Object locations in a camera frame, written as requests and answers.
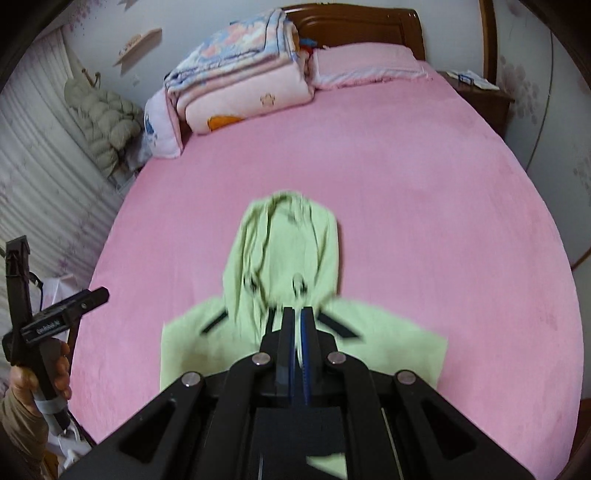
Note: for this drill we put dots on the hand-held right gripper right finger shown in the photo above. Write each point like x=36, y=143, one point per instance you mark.
x=305, y=369

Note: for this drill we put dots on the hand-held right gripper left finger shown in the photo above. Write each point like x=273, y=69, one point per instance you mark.
x=292, y=369

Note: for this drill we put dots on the bed with pink sheet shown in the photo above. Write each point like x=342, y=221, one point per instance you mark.
x=415, y=184

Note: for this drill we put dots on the papers on nightstand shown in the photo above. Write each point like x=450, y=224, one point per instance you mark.
x=475, y=81

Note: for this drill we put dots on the pink pillow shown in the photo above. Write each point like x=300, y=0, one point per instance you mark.
x=369, y=64

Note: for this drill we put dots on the pink folded quilt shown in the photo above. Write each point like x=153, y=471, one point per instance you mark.
x=249, y=106

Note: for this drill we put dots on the wooden headboard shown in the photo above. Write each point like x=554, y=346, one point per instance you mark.
x=360, y=27

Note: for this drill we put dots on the grey clothes pile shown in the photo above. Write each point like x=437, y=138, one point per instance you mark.
x=138, y=152

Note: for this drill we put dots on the beige puffer jacket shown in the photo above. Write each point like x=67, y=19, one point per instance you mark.
x=101, y=124

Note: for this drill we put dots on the white plastic bag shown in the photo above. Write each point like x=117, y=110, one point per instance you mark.
x=67, y=445

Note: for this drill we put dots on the floral wardrobe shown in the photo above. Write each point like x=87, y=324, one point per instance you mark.
x=554, y=115

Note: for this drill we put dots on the wooden nightstand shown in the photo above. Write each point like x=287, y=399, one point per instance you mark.
x=485, y=110

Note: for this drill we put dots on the white gift bag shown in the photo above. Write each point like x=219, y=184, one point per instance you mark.
x=55, y=288

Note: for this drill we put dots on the wooden wall shelf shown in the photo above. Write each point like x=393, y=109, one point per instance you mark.
x=138, y=44

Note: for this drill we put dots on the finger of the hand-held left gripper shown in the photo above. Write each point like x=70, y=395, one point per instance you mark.
x=87, y=300

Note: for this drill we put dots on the white box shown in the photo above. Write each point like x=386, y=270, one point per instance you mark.
x=122, y=180

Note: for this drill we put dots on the floral folded quilt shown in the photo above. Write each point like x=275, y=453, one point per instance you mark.
x=231, y=50

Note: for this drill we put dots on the person's left hand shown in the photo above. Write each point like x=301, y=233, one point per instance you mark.
x=23, y=383

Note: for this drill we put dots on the white curtain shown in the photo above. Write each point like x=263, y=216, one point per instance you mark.
x=41, y=184

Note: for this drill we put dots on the green and black hooded jacket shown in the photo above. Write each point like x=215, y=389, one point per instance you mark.
x=286, y=249

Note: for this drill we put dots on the person's left forearm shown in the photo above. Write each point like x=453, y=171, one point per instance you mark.
x=21, y=434

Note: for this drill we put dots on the white cushion with blue print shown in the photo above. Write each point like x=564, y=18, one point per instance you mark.
x=159, y=129

